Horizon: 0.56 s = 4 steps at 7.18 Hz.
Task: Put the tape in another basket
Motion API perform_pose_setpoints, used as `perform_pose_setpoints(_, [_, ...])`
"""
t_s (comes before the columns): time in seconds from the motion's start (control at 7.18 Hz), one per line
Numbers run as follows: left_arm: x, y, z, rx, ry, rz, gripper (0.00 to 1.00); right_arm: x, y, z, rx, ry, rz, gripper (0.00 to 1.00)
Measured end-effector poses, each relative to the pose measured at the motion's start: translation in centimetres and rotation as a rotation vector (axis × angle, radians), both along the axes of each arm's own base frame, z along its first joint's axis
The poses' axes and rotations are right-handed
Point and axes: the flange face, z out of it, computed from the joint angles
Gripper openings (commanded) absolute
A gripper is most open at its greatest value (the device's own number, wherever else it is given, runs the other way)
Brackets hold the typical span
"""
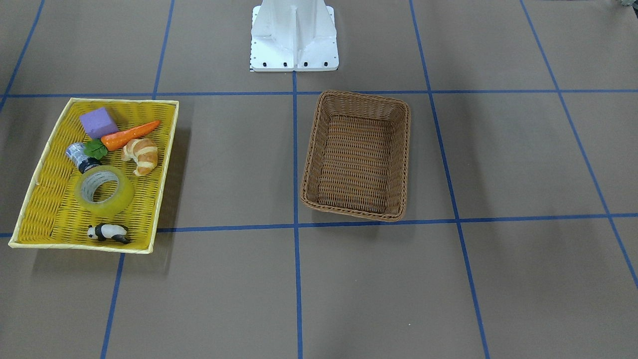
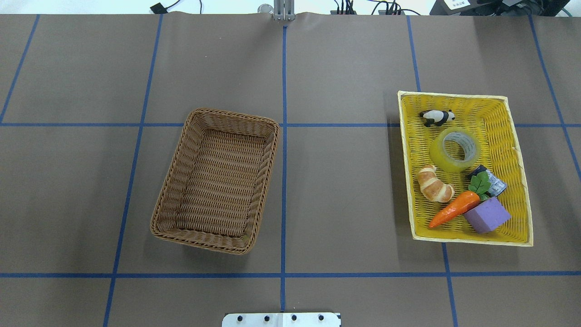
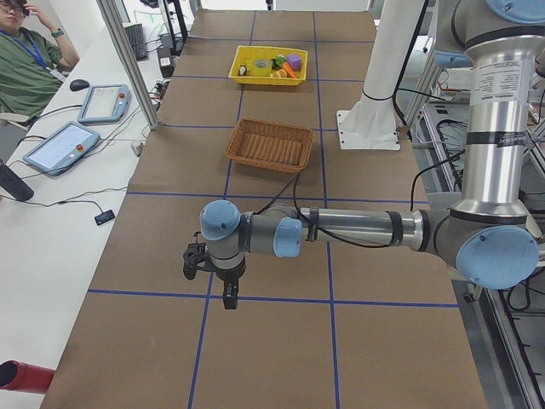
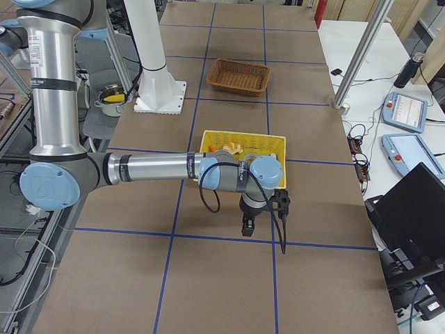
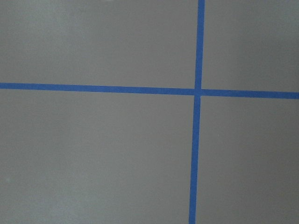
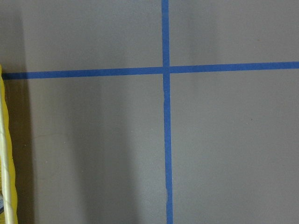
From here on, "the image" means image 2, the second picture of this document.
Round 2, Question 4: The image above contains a toy croissant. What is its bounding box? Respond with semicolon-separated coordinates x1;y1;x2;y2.
416;165;456;203

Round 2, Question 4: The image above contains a brown wicker basket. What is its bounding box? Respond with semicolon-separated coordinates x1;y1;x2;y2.
150;108;280;255

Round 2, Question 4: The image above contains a purple foam block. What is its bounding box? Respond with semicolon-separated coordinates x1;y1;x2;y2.
463;197;512;233

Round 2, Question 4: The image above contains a panda figurine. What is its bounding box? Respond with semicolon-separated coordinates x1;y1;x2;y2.
419;109;456;128

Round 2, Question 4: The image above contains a yellow tape roll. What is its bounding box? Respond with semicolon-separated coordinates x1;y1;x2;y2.
429;127;481;173

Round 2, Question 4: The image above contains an aluminium frame post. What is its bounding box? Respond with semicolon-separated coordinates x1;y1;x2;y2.
272;0;296;21

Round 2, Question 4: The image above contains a toy carrot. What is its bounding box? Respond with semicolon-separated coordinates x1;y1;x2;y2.
428;171;491;228

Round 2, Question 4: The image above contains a yellow woven basket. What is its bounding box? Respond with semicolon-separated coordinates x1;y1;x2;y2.
398;91;534;247

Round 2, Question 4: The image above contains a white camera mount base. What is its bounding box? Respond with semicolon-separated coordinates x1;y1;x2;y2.
222;312;342;327

